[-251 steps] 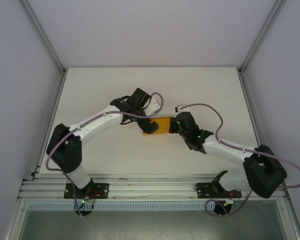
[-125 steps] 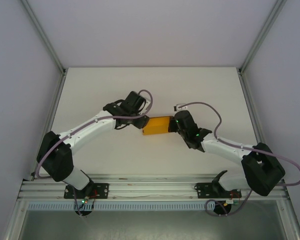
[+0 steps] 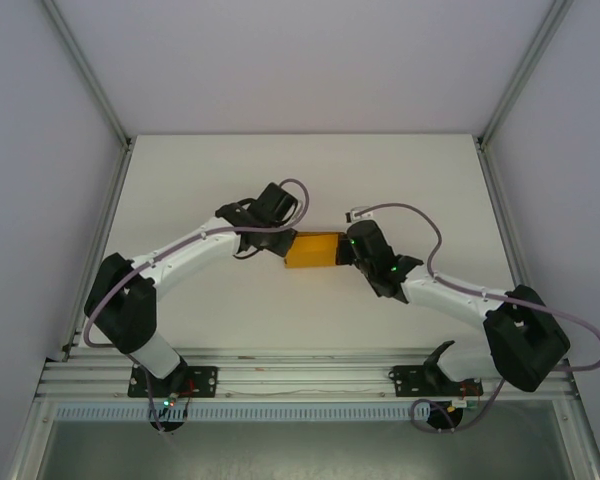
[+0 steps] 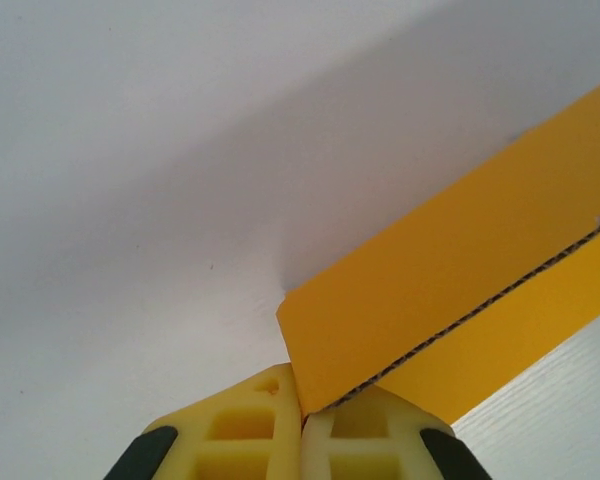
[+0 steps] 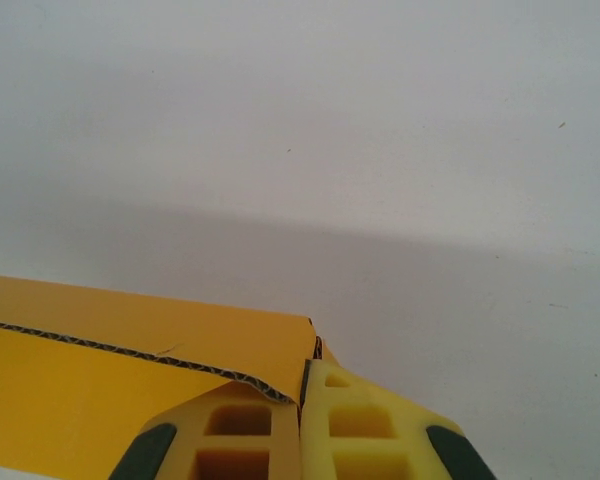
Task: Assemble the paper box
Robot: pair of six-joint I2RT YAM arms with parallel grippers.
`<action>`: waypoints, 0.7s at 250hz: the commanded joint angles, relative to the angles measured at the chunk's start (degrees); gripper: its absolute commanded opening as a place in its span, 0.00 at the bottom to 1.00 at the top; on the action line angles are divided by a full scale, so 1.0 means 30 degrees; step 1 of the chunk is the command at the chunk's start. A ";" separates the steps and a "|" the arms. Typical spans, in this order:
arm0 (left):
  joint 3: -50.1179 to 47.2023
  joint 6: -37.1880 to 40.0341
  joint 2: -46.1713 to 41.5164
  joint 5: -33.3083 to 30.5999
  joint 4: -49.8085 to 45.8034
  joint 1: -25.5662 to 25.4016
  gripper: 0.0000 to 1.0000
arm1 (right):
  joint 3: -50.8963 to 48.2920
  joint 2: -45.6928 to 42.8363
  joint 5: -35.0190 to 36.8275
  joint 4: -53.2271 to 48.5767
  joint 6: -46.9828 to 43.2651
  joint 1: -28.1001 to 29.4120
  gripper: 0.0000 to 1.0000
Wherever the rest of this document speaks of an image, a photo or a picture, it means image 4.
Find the orange cardboard box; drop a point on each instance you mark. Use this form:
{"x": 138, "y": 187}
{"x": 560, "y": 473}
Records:
{"x": 430, "y": 280}

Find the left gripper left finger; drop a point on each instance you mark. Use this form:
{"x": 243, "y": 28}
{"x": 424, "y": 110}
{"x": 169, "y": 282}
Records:
{"x": 195, "y": 445}

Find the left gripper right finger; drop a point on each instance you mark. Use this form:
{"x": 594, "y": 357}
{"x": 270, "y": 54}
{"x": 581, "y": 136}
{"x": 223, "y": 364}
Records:
{"x": 410, "y": 450}

